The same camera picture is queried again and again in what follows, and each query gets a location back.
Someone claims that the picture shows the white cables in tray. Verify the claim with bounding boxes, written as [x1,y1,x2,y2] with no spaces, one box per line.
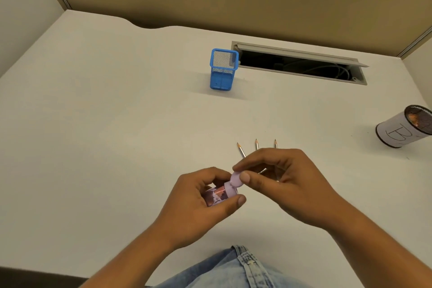
[300,64,353,81]

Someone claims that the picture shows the blue denim jeans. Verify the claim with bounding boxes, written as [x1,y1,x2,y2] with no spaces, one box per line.
[148,245,315,288]

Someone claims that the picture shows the person's left forearm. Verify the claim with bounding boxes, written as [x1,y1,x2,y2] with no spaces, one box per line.
[78,224,178,288]

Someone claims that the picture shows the white paper wrapped cup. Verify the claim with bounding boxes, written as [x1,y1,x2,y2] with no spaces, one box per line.
[376,105,432,149]

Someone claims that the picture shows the blue mesh pen holder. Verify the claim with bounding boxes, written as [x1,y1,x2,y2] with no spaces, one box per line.
[209,48,240,91]

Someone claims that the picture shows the person's right hand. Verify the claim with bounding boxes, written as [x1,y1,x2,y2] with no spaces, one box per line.
[232,148,352,232]

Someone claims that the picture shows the purple round sharpener cap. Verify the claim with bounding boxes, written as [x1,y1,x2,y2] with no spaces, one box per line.
[229,171,244,188]

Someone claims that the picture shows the person's left hand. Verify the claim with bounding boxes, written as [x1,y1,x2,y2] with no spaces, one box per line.
[153,166,247,252]

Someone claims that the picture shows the grey cable tray flap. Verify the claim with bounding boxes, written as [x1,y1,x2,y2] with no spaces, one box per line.
[232,41,369,86]

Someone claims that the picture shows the person's right forearm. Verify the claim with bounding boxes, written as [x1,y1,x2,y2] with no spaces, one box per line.
[323,204,432,288]

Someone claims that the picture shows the purple printed pencil sharpener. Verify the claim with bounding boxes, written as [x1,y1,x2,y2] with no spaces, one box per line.
[205,182,239,207]

